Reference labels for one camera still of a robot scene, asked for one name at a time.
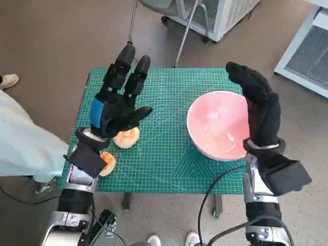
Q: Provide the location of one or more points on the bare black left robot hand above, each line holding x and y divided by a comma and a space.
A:
115, 110

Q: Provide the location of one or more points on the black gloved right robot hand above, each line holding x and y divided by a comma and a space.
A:
264, 115

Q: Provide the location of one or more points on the round toy bread bun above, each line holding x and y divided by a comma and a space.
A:
128, 141

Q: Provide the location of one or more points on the pink bowl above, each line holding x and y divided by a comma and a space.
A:
215, 123

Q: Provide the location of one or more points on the long striped toy bread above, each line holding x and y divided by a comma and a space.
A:
109, 166

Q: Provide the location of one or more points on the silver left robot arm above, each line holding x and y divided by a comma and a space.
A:
74, 200

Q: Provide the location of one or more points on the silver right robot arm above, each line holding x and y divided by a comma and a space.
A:
261, 207

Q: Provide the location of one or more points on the green cutting mat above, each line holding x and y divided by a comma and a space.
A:
159, 153

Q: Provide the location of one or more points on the white cabinet with grey grille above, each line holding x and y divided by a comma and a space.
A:
307, 56

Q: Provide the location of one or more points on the dark table leg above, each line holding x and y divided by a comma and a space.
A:
217, 205
126, 201

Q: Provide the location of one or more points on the white mesh cabinet on casters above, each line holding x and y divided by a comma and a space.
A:
230, 15

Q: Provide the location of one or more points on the grey chair with metal legs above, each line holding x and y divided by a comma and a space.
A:
153, 3

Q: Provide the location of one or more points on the black metal stand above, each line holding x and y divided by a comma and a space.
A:
102, 225

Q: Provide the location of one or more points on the white shoe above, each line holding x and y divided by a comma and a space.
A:
154, 241
192, 239

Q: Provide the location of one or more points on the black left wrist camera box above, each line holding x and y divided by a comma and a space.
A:
87, 160

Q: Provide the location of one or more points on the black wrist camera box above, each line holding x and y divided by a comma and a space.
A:
87, 160
284, 174

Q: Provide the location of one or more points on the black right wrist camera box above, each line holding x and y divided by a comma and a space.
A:
284, 174

